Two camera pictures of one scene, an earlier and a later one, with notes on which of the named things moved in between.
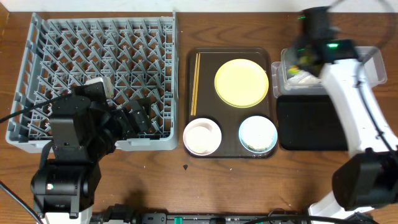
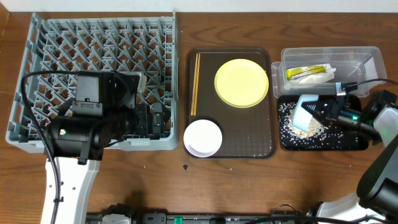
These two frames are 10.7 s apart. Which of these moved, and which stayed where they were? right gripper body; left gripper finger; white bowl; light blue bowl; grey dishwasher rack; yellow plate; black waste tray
Moved: left gripper finger; right gripper body; light blue bowl
Stayed: grey dishwasher rack; white bowl; yellow plate; black waste tray
